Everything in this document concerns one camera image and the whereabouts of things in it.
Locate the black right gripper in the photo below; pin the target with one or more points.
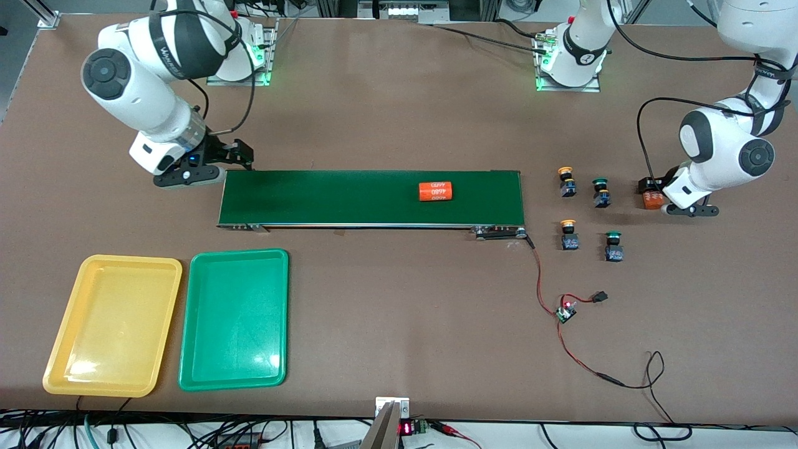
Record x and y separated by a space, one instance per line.
217 151

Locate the yellow push button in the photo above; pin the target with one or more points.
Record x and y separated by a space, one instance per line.
567 186
569 240

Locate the red clip lead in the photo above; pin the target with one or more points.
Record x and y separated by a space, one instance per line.
444 428

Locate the aluminium corner profile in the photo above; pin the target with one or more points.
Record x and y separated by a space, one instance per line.
48 20

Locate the green push button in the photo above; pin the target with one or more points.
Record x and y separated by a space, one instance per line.
614 252
601 198

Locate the yellow plastic tray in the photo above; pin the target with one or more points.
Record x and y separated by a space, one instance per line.
112 324

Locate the green plastic tray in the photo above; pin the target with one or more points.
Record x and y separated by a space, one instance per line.
234 318

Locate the grey metal camera bracket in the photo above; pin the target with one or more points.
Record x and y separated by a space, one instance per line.
383 433

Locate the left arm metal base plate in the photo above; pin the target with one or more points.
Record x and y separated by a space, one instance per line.
570 89

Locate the orange cylinder with print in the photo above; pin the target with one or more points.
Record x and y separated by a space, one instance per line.
434 191
653 201

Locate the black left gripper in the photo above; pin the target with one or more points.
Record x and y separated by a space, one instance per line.
647 185

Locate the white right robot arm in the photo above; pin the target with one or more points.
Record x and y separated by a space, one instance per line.
137 93

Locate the small green circuit board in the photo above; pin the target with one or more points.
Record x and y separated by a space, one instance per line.
566 313

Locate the red digit display module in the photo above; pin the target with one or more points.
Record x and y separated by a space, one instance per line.
406 428

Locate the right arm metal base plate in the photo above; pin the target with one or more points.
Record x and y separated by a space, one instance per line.
272 43

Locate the red power strip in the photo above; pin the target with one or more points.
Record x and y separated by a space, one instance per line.
240 444

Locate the green conveyor belt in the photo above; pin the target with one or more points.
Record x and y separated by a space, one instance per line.
374 212

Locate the aluminium frame with light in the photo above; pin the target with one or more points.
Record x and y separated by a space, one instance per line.
405 11

